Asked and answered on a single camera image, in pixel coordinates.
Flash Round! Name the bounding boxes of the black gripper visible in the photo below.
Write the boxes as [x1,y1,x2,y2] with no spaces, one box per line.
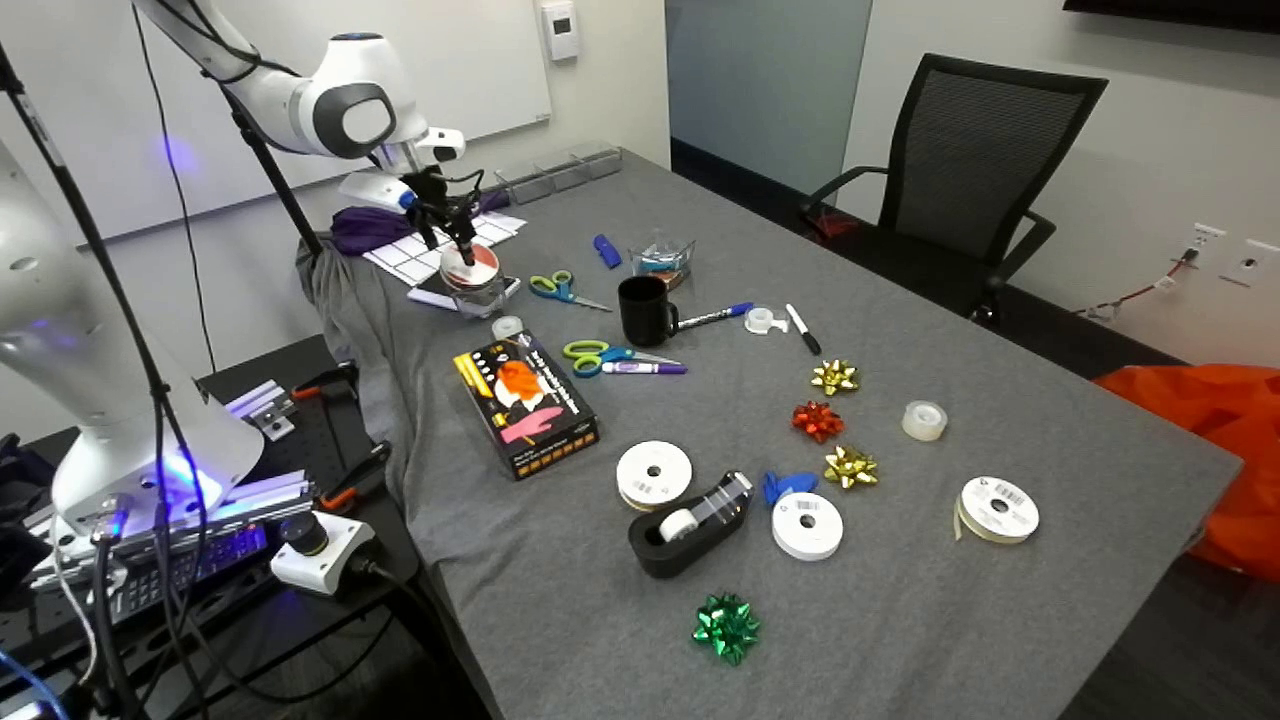
[402,129,485,260]

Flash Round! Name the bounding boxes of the orange ribbon spool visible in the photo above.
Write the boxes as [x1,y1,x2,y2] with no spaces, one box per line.
[442,243,500,295]

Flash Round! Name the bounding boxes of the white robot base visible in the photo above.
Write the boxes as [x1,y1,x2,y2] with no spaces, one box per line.
[0,146,311,542]

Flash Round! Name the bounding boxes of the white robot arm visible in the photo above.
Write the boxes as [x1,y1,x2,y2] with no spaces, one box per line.
[136,0,477,260]

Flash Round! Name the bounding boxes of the blue flat pen case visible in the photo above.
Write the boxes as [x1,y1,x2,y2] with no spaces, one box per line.
[590,237,625,271]

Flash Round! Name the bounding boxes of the white paper stack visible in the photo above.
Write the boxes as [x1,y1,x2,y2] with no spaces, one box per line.
[367,212,523,287]

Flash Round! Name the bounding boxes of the purple cloth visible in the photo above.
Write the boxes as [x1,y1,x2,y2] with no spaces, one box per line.
[332,197,454,256]

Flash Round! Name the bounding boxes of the green blue scissors left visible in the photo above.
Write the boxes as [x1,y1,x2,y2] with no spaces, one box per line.
[526,271,607,311]

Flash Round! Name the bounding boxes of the green blue scissors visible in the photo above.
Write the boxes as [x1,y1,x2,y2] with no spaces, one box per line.
[526,271,607,311]
[565,340,681,374]

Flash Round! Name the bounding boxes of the clear three-compartment tray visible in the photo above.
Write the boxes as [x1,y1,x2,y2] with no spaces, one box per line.
[500,146,625,202]

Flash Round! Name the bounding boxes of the green blue scissors right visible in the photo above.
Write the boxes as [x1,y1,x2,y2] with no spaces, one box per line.
[565,340,681,374]

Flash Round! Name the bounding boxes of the clear box with teal tape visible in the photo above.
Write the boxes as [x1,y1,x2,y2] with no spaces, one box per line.
[636,239,690,287]

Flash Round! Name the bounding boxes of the black orange product box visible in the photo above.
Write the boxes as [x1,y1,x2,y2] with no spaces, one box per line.
[453,334,601,479]

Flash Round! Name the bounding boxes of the black mug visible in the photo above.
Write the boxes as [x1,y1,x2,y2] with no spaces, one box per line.
[617,276,676,347]

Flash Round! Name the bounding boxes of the purple marker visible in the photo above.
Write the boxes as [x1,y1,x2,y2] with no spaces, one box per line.
[601,359,688,374]

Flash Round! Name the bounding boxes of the blue marker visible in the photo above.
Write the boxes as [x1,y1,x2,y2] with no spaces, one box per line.
[676,305,757,331]

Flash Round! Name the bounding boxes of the white ribbon spool near box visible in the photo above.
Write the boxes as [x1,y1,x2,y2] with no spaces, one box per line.
[617,441,697,511]

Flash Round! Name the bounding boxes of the small white round lid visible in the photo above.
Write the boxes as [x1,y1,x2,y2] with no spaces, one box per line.
[742,308,786,334]

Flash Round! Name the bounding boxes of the grey table cloth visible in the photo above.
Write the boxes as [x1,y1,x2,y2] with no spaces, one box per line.
[305,159,1234,720]

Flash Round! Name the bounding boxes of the black tape dispenser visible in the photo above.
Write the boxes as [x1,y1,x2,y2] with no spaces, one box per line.
[629,471,752,579]

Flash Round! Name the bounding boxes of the black white marker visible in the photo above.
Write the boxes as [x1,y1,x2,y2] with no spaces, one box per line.
[783,305,825,357]

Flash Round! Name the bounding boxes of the gold gift bow upper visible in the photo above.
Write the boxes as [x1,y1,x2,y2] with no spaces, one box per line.
[811,359,861,396]

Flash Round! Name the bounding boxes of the gold gift bow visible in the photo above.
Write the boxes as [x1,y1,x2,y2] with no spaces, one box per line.
[825,442,880,490]
[811,359,861,396]

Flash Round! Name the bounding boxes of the red gift bow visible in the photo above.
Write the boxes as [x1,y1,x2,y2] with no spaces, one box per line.
[790,398,844,442]

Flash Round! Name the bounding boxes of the gold gift bow lower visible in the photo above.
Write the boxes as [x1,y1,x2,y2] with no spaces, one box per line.
[825,442,880,490]

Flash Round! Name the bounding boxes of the white ribbon spool blue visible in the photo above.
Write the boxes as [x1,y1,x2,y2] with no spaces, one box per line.
[764,475,844,562]

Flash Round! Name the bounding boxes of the green gift bow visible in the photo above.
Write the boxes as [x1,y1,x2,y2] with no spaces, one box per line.
[690,591,761,663]

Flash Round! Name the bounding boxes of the small clear tape roll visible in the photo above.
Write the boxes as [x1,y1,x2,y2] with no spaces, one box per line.
[900,398,949,442]

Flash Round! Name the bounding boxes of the black office chair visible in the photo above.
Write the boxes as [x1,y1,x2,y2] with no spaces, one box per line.
[798,51,1103,325]

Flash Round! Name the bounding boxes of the white ribbon spool far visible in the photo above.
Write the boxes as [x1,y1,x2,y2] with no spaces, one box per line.
[950,475,1044,548]

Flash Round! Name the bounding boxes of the orange bag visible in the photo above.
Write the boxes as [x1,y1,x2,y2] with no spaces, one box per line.
[1092,359,1280,583]

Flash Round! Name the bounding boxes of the wall television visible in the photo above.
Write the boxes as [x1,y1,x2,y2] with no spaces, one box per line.
[1064,0,1280,35]

